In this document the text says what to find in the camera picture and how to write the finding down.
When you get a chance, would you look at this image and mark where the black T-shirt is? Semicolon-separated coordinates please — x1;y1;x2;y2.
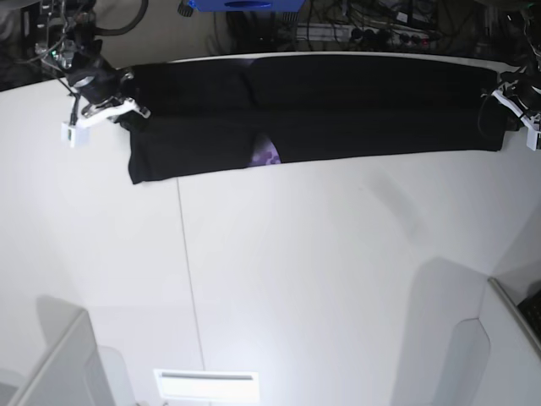
122;54;509;184

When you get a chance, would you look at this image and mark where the white power strip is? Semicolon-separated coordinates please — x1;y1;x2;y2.
297;23;439;47

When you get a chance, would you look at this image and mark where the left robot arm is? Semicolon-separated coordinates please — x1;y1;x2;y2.
480;1;540;131

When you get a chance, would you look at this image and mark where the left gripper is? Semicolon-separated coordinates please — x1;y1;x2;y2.
481;69;540;129

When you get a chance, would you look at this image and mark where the white partition panel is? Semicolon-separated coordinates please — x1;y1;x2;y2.
434;278;540;405

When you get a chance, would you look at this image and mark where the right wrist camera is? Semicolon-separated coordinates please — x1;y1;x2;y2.
60;122;90;148

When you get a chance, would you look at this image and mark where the black keyboard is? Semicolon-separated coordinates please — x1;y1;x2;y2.
518;291;541;339

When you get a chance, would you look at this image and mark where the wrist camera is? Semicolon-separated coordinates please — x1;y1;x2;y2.
527;128;541;151
60;122;90;148

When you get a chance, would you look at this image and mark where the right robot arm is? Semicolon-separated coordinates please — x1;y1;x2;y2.
26;1;150;130

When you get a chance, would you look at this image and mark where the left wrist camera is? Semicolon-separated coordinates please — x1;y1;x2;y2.
527;128;541;151

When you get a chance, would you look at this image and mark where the white monitor back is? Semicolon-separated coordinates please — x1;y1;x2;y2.
1;309;137;405

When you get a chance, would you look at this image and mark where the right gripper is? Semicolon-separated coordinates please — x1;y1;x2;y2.
65;58;150;128

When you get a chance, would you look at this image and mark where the blue box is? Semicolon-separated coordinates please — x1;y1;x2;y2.
188;0;304;12

